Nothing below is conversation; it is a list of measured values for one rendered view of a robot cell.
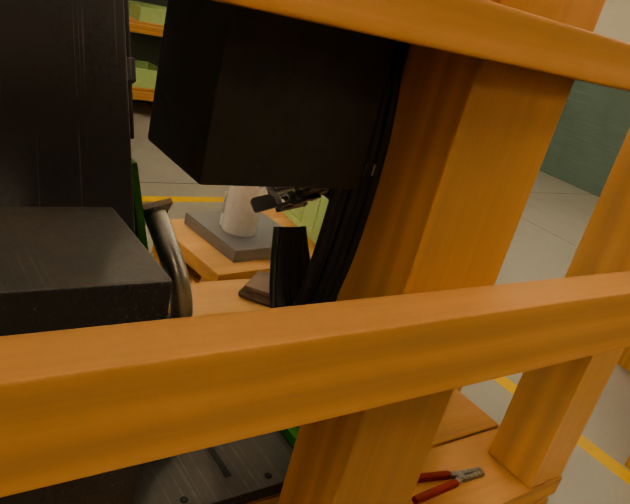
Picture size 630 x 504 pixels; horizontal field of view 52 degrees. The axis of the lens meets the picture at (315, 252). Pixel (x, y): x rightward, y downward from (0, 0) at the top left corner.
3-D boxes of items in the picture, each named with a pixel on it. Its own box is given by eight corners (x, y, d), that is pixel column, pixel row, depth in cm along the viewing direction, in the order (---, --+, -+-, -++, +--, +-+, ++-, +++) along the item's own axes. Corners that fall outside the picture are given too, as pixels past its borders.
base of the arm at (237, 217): (214, 224, 171) (226, 163, 164) (239, 220, 178) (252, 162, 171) (236, 238, 166) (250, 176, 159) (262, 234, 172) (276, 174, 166)
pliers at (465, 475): (414, 506, 93) (417, 500, 92) (394, 480, 97) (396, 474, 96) (491, 485, 101) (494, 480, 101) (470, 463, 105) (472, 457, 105)
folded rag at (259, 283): (272, 309, 132) (275, 296, 131) (236, 296, 134) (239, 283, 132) (287, 291, 141) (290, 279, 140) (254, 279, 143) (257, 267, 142)
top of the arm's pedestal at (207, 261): (151, 233, 174) (153, 219, 172) (246, 226, 195) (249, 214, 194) (215, 289, 153) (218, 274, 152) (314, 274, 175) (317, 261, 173)
